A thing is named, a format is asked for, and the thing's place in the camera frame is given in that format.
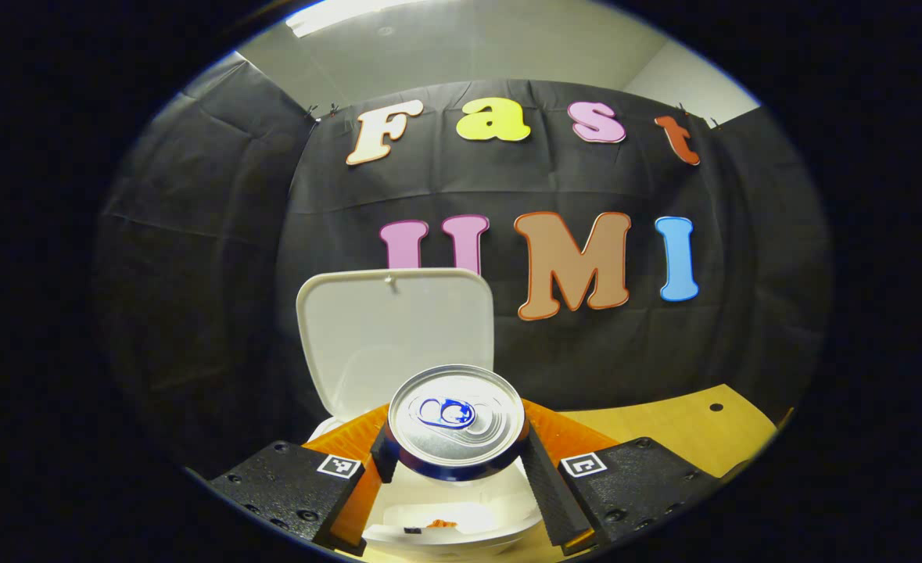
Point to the white desktop garbage bin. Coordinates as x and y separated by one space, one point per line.
390 336

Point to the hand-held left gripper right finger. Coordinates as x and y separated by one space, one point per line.
543 485

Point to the black backdrop cloth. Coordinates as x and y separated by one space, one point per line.
218 258

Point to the wooden desktop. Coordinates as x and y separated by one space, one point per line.
664 430

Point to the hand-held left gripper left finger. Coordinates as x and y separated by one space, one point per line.
382 463

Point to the orange paper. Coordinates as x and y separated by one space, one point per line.
441 523

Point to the silver pop can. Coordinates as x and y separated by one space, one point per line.
457 438

